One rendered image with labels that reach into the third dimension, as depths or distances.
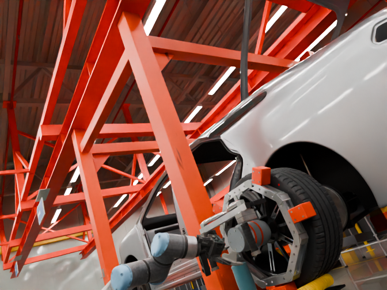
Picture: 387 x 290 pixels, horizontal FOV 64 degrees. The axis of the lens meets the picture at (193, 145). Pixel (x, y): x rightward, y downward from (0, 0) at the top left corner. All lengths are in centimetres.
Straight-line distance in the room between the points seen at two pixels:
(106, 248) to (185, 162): 193
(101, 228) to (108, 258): 35
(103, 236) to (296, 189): 267
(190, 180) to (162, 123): 48
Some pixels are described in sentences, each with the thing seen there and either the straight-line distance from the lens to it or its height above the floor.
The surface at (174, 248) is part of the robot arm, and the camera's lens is 126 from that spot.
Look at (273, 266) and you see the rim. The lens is 191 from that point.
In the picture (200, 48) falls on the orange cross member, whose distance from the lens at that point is 320.
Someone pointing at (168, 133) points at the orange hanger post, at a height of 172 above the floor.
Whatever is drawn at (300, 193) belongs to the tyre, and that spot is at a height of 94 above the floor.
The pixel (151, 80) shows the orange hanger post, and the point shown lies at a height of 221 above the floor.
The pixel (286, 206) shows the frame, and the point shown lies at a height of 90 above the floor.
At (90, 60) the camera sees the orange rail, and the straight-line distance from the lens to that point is 371.
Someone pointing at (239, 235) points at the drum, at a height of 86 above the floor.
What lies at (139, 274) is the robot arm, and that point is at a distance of 127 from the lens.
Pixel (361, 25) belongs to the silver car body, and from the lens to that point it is 197.
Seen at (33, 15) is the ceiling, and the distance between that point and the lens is 913.
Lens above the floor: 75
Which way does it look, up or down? 22 degrees up
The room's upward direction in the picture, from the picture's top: 21 degrees counter-clockwise
